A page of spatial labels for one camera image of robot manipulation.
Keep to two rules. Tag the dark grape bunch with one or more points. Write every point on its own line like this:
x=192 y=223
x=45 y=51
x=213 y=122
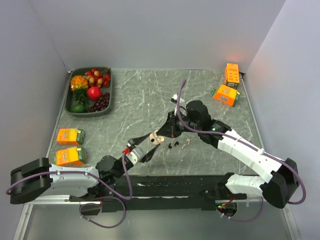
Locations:
x=101 y=103

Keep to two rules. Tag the orange juice box left upper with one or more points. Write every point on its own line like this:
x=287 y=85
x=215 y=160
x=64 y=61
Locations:
x=70 y=136

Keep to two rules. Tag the green avocado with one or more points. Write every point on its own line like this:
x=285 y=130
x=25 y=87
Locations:
x=78 y=108

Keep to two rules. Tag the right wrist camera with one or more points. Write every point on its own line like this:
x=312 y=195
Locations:
x=174 y=99

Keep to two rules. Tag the orange juice box left lower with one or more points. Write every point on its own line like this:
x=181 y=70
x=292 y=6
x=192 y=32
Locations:
x=71 y=157

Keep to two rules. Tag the orange juice box tilted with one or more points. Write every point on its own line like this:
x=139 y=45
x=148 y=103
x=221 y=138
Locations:
x=226 y=95

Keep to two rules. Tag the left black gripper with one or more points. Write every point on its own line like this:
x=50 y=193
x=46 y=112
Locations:
x=147 y=156

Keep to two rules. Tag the red lychee bunch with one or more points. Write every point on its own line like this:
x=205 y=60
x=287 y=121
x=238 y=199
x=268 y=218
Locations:
x=98 y=78

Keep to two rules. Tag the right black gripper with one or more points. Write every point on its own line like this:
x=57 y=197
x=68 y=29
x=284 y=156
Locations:
x=169 y=129

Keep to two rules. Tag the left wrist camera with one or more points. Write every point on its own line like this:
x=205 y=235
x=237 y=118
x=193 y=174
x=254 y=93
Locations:
x=132 y=156

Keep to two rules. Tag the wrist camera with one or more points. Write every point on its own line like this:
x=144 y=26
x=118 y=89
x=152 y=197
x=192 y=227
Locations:
x=132 y=156
x=174 y=99

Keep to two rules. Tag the beige earbud charging case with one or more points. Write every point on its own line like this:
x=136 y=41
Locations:
x=156 y=139

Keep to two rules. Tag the grey fruit tray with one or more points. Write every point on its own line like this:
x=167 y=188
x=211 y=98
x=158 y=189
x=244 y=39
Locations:
x=69 y=100

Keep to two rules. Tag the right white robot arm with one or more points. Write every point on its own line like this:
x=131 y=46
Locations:
x=276 y=180

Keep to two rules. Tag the orange pineapple toy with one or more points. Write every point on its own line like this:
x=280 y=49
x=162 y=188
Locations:
x=79 y=86

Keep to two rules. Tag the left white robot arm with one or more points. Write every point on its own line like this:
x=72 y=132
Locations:
x=40 y=178

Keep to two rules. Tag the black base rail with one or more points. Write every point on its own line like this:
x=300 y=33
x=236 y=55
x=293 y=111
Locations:
x=162 y=192

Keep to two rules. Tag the red apple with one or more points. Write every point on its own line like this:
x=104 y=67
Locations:
x=94 y=93

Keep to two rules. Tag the orange juice box far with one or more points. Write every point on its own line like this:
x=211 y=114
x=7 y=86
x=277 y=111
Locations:
x=232 y=75

